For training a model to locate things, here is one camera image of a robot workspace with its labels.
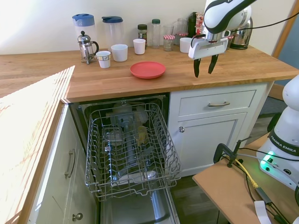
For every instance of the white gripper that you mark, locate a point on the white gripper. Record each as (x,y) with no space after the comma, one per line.
(208,47)

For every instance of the red plastic plate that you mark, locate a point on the red plastic plate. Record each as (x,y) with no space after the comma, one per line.
(147,69)

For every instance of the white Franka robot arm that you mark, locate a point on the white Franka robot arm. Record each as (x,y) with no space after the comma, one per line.
(217,14)

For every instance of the stainless dishwasher door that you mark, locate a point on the stainless dishwasher door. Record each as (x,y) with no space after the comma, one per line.
(161,206)

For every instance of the red strawberry yogurt cup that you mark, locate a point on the red strawberry yogurt cup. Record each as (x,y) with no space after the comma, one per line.
(200,19)
(199,30)

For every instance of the small jar red checkered lid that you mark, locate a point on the small jar red checkered lid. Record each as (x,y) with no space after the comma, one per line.
(168,43)

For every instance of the dark green bottle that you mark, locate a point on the dark green bottle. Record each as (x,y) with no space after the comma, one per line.
(192,24)

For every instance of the tall clear glass jar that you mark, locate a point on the tall clear glass jar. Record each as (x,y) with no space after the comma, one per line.
(181,25)

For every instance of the stainless steel electric kettle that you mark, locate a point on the stainless steel electric kettle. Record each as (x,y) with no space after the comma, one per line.
(243,37)

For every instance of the clear glass tumbler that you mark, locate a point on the clear glass tumbler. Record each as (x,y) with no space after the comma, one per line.
(168,30)

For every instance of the clear bottle green lid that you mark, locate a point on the clear bottle green lid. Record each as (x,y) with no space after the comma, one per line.
(156,35)

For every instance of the round metal cabinet knob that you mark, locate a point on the round metal cabinet knob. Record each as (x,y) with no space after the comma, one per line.
(181,129)
(77,217)

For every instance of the tall white cup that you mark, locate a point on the tall white cup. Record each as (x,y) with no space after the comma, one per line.
(139,46)

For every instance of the spice jar dark lid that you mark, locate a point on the spice jar dark lid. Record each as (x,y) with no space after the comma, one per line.
(142,32)

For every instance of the white cabinet door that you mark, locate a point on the white cabinet door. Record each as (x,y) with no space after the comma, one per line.
(210,144)

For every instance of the wide white cup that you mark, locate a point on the wide white cup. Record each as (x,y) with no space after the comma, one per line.
(119,53)

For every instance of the black metal clamp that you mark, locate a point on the black metal clamp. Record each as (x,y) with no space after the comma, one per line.
(218,151)

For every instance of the yellowish glass cup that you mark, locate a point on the yellowish glass cup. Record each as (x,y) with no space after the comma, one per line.
(142,136)

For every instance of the clear pitcher dark blue lid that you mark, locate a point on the clear pitcher dark blue lid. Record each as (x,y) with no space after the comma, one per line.
(112,30)

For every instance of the patterned paper cup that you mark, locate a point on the patterned paper cup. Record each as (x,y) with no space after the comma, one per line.
(103,59)

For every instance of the clear plastic container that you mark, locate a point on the clear plastic container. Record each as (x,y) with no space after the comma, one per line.
(112,135)

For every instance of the glass french press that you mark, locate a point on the glass french press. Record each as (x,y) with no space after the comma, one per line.
(86,47)

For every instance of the wooden mounting board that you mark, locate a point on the wooden mounting board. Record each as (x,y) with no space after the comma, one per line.
(224,186)

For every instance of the clear pitcher light blue lid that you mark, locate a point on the clear pitcher light blue lid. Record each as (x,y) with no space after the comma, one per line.
(84,25)

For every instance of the white paper label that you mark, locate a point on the white paper label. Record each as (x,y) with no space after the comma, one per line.
(261,211)

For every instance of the wooden door frame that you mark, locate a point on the wooden door frame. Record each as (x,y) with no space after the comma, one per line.
(283,30)

